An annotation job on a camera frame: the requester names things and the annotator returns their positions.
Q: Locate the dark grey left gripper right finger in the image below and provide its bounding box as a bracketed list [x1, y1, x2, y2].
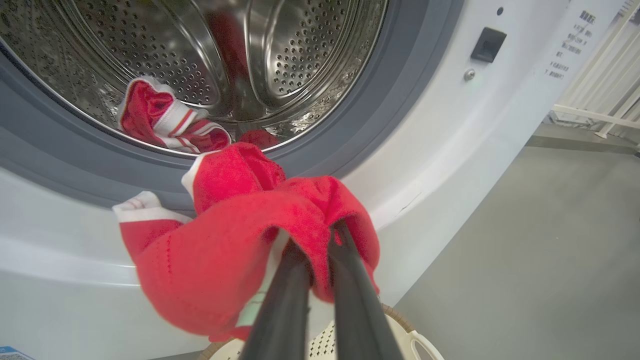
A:
[327, 220, 403, 360]

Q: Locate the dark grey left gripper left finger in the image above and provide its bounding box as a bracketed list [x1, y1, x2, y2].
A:
[240, 240, 313, 360]

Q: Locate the red cloth garment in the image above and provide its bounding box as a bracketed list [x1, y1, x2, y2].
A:
[112, 130, 381, 343]

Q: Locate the white cloth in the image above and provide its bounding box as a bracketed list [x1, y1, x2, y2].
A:
[117, 76, 232, 153]

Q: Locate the cream plastic laundry basket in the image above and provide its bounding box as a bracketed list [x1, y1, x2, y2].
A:
[197, 304, 446, 360]

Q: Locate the white washing machine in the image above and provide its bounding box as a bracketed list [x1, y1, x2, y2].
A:
[0, 0, 626, 360]

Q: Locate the grey rubber door gasket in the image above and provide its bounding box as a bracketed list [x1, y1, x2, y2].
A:
[0, 0, 466, 211]

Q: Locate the steel washing machine drum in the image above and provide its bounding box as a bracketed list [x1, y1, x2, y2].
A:
[0, 0, 390, 156]

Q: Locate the blue energy label sticker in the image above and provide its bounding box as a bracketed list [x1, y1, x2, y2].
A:
[0, 345, 36, 360]

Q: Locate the white metal rack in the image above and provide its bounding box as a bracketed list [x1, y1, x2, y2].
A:
[545, 0, 640, 153]

